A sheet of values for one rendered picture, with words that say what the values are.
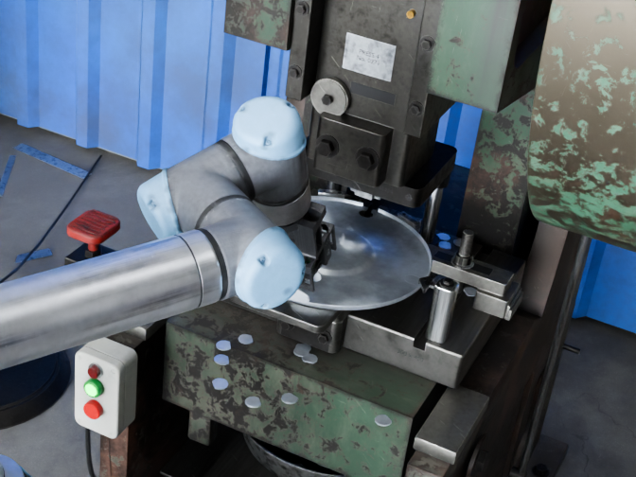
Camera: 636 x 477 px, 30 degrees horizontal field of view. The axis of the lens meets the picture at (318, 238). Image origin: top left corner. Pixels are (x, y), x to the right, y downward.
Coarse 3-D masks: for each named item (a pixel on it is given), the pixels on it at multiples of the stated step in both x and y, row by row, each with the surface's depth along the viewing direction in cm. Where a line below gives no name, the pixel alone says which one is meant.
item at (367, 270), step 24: (336, 216) 177; (360, 216) 177; (384, 216) 178; (336, 240) 170; (360, 240) 170; (384, 240) 172; (408, 240) 173; (336, 264) 164; (360, 264) 165; (384, 264) 167; (408, 264) 168; (336, 288) 160; (360, 288) 161; (384, 288) 162; (408, 288) 162
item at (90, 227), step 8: (80, 216) 173; (88, 216) 173; (96, 216) 173; (104, 216) 174; (112, 216) 174; (72, 224) 170; (80, 224) 171; (88, 224) 171; (96, 224) 171; (104, 224) 171; (112, 224) 172; (72, 232) 170; (80, 232) 169; (88, 232) 169; (96, 232) 170; (104, 232) 170; (112, 232) 171; (80, 240) 170; (88, 240) 169; (96, 240) 169; (104, 240) 170; (88, 248) 173; (96, 248) 173
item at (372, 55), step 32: (352, 0) 154; (384, 0) 152; (416, 0) 150; (352, 32) 156; (384, 32) 154; (416, 32) 152; (320, 64) 161; (352, 64) 158; (384, 64) 156; (320, 96) 161; (352, 96) 161; (384, 96) 158; (320, 128) 161; (352, 128) 159; (384, 128) 160; (320, 160) 164; (352, 160) 161; (384, 160) 161; (416, 160) 166
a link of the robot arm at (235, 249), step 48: (192, 240) 114; (240, 240) 115; (288, 240) 116; (0, 288) 106; (48, 288) 107; (96, 288) 108; (144, 288) 110; (192, 288) 113; (240, 288) 115; (288, 288) 117; (0, 336) 104; (48, 336) 106; (96, 336) 110
